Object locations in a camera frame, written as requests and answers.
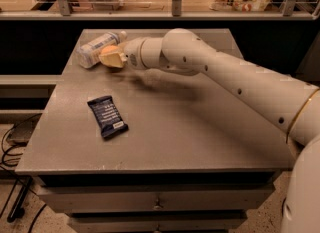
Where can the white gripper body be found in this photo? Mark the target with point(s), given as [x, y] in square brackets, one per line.
[132, 54]

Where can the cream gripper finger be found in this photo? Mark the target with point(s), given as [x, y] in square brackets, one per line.
[113, 59]

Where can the clear plastic water bottle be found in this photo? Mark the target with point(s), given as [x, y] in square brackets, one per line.
[88, 53]

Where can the orange fruit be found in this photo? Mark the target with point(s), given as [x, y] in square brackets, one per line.
[111, 49]

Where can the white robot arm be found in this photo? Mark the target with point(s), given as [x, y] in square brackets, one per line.
[289, 104]

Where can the dark blue snack bar wrapper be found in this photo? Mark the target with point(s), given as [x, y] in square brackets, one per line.
[107, 116]

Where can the grey side bench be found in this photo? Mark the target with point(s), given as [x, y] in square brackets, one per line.
[28, 86]

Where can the grey drawer cabinet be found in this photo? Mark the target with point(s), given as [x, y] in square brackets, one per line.
[195, 159]

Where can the metal shelf rail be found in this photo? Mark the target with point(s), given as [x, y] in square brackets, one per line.
[155, 10]

